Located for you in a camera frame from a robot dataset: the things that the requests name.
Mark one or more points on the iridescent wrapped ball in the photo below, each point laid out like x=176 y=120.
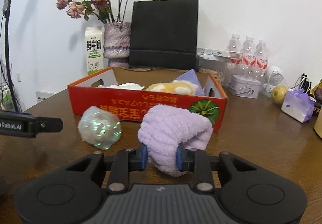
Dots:
x=99 y=127

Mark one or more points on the red cardboard box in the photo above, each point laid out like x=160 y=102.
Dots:
x=88 y=100

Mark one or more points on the yellow thermos jug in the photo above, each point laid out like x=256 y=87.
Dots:
x=319 y=126

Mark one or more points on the small white desk fan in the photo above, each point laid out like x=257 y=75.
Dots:
x=275 y=76

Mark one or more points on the grey tin box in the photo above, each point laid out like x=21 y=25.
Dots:
x=244 y=87

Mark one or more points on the purple tissue pack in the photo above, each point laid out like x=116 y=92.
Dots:
x=298 y=108

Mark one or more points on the yellow white plush sheep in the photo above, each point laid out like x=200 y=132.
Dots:
x=171 y=87

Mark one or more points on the clear water bottle red label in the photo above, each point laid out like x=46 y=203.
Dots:
x=234 y=44
x=248 y=49
x=261 y=53

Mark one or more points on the white packet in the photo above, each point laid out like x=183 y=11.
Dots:
x=125 y=86

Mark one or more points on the purple marbled vase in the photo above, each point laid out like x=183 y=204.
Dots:
x=117 y=40

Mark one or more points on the black paper bag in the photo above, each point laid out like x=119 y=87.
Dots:
x=163 y=32

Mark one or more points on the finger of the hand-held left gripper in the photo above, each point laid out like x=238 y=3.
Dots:
x=50 y=125

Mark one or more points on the white wall outlet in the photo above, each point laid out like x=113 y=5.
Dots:
x=18 y=76

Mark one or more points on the white green milk carton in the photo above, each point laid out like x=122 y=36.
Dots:
x=93 y=50

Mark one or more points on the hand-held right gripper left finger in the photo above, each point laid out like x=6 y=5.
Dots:
x=144 y=158

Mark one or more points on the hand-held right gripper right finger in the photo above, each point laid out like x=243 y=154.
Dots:
x=179 y=158

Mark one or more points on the clear jar of seeds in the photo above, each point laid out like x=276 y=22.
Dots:
x=213 y=68

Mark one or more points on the black lamp stand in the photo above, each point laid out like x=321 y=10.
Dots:
x=7 y=50

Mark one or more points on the purple fluffy towel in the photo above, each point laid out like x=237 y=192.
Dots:
x=173 y=126

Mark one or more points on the dark snack bag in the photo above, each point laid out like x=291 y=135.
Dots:
x=317 y=95

